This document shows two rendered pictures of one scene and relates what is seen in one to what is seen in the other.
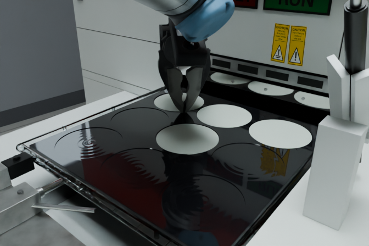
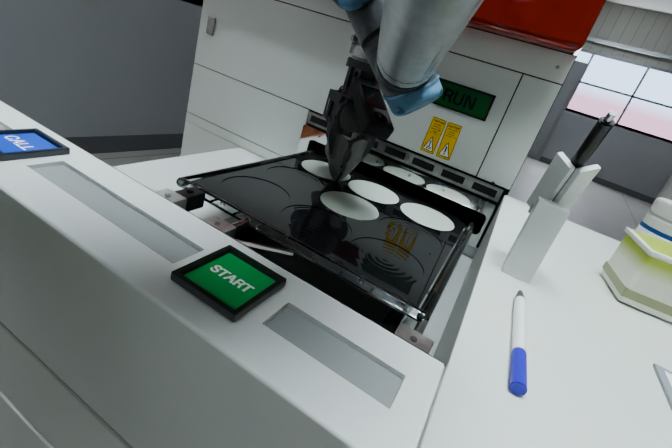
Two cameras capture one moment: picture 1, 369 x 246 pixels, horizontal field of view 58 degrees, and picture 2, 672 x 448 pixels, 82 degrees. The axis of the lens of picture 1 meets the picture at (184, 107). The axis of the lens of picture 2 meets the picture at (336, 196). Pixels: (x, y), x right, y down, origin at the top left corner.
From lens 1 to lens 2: 21 cm
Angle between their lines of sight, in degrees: 16
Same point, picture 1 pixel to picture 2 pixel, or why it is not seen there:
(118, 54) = (245, 106)
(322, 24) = (476, 127)
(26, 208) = not seen: hidden behind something
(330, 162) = (539, 230)
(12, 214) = not seen: hidden behind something
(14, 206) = not seen: hidden behind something
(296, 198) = (492, 259)
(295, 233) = (503, 281)
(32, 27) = (76, 40)
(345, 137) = (557, 212)
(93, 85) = (197, 133)
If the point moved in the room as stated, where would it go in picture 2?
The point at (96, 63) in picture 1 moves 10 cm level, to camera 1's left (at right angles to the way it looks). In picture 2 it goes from (211, 109) to (170, 99)
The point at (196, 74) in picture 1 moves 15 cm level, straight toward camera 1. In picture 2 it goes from (361, 146) to (382, 177)
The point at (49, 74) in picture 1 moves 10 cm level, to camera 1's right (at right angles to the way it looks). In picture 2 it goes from (86, 106) to (104, 110)
